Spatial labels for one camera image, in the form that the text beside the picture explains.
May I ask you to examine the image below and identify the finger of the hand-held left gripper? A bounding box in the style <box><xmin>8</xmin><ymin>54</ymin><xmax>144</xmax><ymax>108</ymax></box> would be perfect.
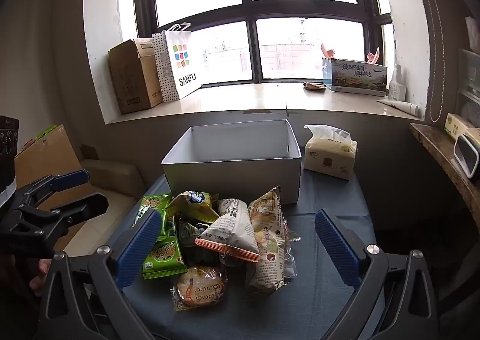
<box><xmin>15</xmin><ymin>170</ymin><xmax>91</xmax><ymax>206</ymax></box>
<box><xmin>17</xmin><ymin>192</ymin><xmax>109</xmax><ymax>230</ymax></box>

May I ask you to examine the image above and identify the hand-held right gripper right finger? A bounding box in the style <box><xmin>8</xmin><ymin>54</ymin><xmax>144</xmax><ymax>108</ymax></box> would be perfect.
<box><xmin>314</xmin><ymin>209</ymin><xmax>441</xmax><ymax>340</ymax></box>

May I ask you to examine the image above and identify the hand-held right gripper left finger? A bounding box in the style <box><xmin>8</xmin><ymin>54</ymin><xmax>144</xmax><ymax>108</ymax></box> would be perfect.
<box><xmin>35</xmin><ymin>209</ymin><xmax>164</xmax><ymax>340</ymax></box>

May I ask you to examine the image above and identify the yellow and blue snack packet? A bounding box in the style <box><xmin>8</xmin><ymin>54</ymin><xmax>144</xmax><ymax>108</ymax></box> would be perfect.
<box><xmin>165</xmin><ymin>191</ymin><xmax>220</xmax><ymax>224</ymax></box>

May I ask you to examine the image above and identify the beige printed long packet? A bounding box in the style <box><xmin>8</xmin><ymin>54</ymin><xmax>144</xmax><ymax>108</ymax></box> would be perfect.
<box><xmin>244</xmin><ymin>186</ymin><xmax>297</xmax><ymax>292</ymax></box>

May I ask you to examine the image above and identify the round cake packet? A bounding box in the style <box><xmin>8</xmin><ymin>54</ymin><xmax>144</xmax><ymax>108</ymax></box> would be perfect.
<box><xmin>170</xmin><ymin>265</ymin><xmax>229</xmax><ymax>312</ymax></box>

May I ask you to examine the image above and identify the white packet with orange edge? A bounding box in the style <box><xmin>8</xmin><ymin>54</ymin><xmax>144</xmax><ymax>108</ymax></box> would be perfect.
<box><xmin>194</xmin><ymin>198</ymin><xmax>261</xmax><ymax>264</ymax></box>

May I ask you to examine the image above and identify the white cardboard box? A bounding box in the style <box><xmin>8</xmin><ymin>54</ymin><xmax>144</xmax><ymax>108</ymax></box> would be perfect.
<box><xmin>161</xmin><ymin>119</ymin><xmax>302</xmax><ymax>206</ymax></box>

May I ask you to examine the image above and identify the person's left hand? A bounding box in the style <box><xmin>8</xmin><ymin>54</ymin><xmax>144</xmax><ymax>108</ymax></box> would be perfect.
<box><xmin>28</xmin><ymin>258</ymin><xmax>51</xmax><ymax>297</ymax></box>

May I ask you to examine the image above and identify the large flat cardboard box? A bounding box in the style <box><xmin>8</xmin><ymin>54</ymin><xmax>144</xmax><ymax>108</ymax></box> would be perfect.
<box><xmin>14</xmin><ymin>124</ymin><xmax>86</xmax><ymax>251</ymax></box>

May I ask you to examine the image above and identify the green printed carton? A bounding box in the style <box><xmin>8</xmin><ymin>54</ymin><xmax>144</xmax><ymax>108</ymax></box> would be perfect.
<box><xmin>23</xmin><ymin>125</ymin><xmax>58</xmax><ymax>150</ymax></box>

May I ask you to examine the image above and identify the cream tissue pack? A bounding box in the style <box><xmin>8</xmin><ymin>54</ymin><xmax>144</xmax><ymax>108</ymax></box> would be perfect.
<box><xmin>303</xmin><ymin>124</ymin><xmax>358</xmax><ymax>180</ymax></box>

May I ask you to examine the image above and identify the open brown cardboard box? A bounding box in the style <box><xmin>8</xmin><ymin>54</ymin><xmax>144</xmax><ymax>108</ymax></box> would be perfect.
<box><xmin>109</xmin><ymin>38</ymin><xmax>164</xmax><ymax>115</ymax></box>

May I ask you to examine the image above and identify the marble ledge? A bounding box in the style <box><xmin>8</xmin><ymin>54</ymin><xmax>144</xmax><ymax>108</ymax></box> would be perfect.
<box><xmin>409</xmin><ymin>123</ymin><xmax>480</xmax><ymax>221</ymax></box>

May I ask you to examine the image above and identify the white tube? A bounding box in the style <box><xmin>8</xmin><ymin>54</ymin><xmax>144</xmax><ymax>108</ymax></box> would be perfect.
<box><xmin>377</xmin><ymin>99</ymin><xmax>420</xmax><ymax>115</ymax></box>

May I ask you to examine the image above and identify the white rounded gadget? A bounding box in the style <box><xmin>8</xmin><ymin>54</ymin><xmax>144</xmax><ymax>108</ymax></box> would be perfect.
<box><xmin>454</xmin><ymin>134</ymin><xmax>480</xmax><ymax>179</ymax></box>

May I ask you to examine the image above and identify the white shopping bag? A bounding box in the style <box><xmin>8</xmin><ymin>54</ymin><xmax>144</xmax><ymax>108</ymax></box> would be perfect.
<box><xmin>162</xmin><ymin>22</ymin><xmax>203</xmax><ymax>100</ymax></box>

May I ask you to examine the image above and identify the white bottle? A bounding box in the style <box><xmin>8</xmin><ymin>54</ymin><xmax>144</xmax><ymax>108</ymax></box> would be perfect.
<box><xmin>388</xmin><ymin>64</ymin><xmax>407</xmax><ymax>101</ymax></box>

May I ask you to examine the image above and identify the printed landscape box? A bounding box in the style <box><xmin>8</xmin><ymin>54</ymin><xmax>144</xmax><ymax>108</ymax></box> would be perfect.
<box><xmin>322</xmin><ymin>58</ymin><xmax>389</xmax><ymax>96</ymax></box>

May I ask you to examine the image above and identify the cream tissue box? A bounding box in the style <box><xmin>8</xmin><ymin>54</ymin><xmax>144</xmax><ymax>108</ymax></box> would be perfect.
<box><xmin>444</xmin><ymin>113</ymin><xmax>480</xmax><ymax>140</ymax></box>

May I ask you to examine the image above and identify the clear plastic drawer unit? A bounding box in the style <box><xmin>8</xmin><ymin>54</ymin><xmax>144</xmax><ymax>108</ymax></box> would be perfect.
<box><xmin>455</xmin><ymin>48</ymin><xmax>480</xmax><ymax>127</ymax></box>

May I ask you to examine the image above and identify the black-framed window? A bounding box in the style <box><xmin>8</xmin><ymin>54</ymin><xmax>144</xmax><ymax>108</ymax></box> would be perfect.
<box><xmin>133</xmin><ymin>0</ymin><xmax>394</xmax><ymax>89</ymax></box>

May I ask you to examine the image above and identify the bead curtain cord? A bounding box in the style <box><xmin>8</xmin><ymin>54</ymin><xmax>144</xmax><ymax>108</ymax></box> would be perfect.
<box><xmin>419</xmin><ymin>0</ymin><xmax>442</xmax><ymax>123</ymax></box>

